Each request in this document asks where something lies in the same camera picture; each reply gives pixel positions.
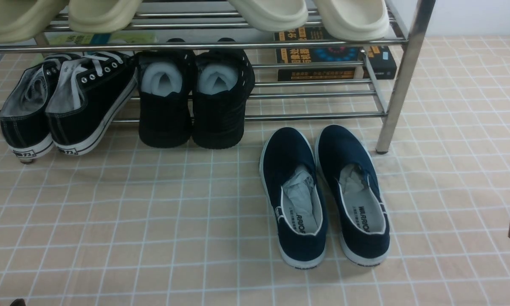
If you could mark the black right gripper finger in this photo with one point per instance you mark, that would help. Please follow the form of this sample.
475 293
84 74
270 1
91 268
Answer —
18 302

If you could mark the navy slip-on shoe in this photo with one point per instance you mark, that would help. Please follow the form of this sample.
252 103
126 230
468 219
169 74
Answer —
348 170
289 179

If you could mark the steel shoe rack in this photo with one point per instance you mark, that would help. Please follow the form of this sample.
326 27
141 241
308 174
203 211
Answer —
388 94

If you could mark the black canvas sneaker far left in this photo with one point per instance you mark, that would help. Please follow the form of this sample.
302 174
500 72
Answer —
22 118

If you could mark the black book orange text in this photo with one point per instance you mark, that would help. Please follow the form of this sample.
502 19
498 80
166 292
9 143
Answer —
380 57

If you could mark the black canvas sneaker white laces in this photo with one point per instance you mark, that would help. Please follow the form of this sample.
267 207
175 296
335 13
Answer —
90 91

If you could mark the black mesh shoe left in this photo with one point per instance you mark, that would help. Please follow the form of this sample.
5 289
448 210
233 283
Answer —
165 79

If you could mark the black mesh shoe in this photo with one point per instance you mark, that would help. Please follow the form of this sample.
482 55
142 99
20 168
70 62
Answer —
165 79
225 81

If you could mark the cream slipper far right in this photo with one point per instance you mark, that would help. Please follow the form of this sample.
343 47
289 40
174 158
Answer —
354 20

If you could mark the cream slipper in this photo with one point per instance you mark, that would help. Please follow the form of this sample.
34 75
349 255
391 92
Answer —
354 20
272 15

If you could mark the beige slipper far left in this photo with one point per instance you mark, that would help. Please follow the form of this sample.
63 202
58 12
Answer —
21 20

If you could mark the beige slipper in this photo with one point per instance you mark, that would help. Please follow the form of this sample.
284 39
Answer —
101 16
21 20

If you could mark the black mesh shoe right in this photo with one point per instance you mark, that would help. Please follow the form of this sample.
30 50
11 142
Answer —
225 81

